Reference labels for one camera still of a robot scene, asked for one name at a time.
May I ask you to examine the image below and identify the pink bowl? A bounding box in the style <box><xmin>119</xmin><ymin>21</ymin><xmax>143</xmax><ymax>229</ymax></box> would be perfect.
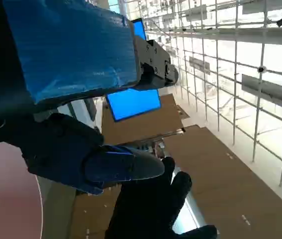
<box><xmin>0</xmin><ymin>143</ymin><xmax>44</xmax><ymax>239</ymax></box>

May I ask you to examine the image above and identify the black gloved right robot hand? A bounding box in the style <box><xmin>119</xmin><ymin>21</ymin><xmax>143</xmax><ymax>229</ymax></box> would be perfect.
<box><xmin>104</xmin><ymin>156</ymin><xmax>218</xmax><ymax>239</ymax></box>

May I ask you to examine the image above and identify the white pipe frame rack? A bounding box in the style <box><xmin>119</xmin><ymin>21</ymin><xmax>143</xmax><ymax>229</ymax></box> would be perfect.
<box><xmin>125</xmin><ymin>0</ymin><xmax>282</xmax><ymax>194</ymax></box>

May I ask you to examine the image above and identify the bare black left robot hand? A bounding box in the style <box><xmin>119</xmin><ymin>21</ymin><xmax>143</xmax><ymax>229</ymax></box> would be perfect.
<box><xmin>0</xmin><ymin>0</ymin><xmax>179</xmax><ymax>196</ymax></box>

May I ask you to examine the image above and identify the blue-lit monitor screen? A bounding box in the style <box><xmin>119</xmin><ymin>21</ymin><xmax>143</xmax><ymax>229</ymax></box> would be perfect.
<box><xmin>132</xmin><ymin>17</ymin><xmax>148</xmax><ymax>40</ymax></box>
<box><xmin>105</xmin><ymin>88</ymin><xmax>162</xmax><ymax>122</ymax></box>

